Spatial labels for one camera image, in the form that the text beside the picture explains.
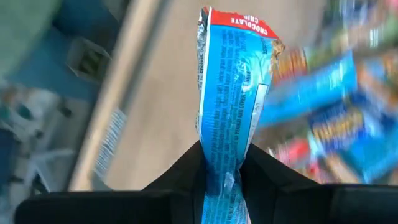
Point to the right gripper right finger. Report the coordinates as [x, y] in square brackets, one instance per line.
[311, 205]

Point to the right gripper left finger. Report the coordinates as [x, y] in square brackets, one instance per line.
[124, 208]

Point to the blue chocolate chip granola bar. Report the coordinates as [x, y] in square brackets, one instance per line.
[230, 93]

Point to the purple green granola bar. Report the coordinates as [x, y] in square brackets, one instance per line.
[373, 37]

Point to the red white snack bag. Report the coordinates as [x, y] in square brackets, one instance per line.
[293, 154]

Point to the woven baking mat dark border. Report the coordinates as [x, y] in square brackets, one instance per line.
[168, 124]

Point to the grey open box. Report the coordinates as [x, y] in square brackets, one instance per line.
[88, 59]

